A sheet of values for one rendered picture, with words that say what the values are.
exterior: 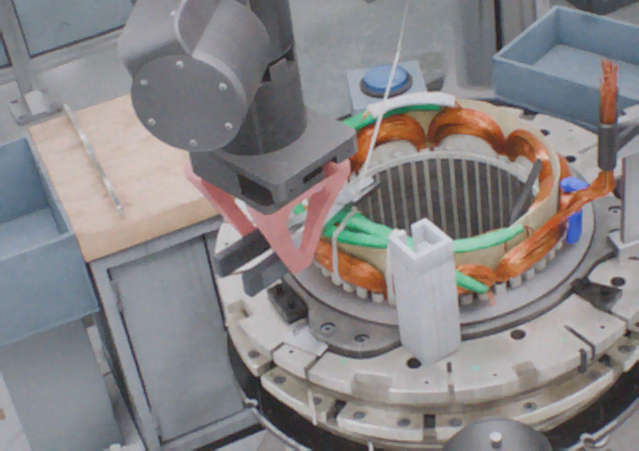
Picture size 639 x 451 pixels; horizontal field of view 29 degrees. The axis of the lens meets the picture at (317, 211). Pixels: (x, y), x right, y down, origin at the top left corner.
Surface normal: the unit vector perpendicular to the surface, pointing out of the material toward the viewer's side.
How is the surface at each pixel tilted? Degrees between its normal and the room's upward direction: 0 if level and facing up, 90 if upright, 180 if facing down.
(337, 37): 0
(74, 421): 90
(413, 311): 90
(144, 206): 0
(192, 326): 90
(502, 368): 0
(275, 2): 91
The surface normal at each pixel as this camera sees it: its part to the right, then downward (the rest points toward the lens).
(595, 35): -0.64, 0.53
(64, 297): 0.39, 0.52
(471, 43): -0.20, 0.62
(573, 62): -0.13, -0.79
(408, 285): -0.85, 0.40
